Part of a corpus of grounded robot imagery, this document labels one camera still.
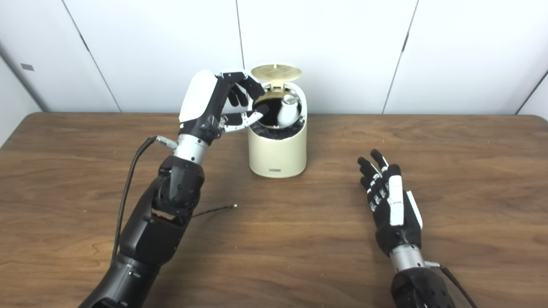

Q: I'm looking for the thin black loose wire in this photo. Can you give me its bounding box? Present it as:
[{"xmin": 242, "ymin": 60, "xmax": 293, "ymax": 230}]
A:
[{"xmin": 191, "ymin": 204, "xmax": 238, "ymax": 218}]

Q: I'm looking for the round cream bin lid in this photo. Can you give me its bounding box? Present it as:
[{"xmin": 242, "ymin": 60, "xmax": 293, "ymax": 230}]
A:
[{"xmin": 250, "ymin": 64, "xmax": 302, "ymax": 90}]

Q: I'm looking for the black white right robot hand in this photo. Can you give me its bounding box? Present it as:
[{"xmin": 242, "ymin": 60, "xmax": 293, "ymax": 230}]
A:
[{"xmin": 358, "ymin": 149, "xmax": 423, "ymax": 257}]

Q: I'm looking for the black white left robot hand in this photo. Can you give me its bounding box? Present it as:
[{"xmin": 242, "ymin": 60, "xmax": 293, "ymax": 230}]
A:
[{"xmin": 179, "ymin": 69, "xmax": 269, "ymax": 145}]

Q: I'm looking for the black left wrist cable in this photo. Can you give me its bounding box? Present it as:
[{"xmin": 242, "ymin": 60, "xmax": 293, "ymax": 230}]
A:
[{"xmin": 112, "ymin": 136, "xmax": 178, "ymax": 259}]

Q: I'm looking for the cream-colored desktop trash bin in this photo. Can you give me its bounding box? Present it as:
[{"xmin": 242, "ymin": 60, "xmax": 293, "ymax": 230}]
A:
[{"xmin": 247, "ymin": 81, "xmax": 308, "ymax": 178}]

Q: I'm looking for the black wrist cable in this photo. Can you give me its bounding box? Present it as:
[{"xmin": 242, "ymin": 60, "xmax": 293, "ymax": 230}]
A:
[
  {"xmin": 112, "ymin": 136, "xmax": 178, "ymax": 259},
  {"xmin": 424, "ymin": 261, "xmax": 478, "ymax": 308}
]

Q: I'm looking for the small white plastic bottle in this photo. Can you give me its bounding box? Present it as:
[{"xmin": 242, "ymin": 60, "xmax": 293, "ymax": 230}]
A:
[{"xmin": 277, "ymin": 95, "xmax": 299, "ymax": 127}]

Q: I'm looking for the black trash bag liner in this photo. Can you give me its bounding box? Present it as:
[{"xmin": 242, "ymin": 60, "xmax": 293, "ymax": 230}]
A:
[{"xmin": 250, "ymin": 115, "xmax": 305, "ymax": 140}]

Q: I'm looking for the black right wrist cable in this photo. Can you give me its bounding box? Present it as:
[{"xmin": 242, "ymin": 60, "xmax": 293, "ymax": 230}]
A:
[{"xmin": 424, "ymin": 261, "xmax": 478, "ymax": 308}]

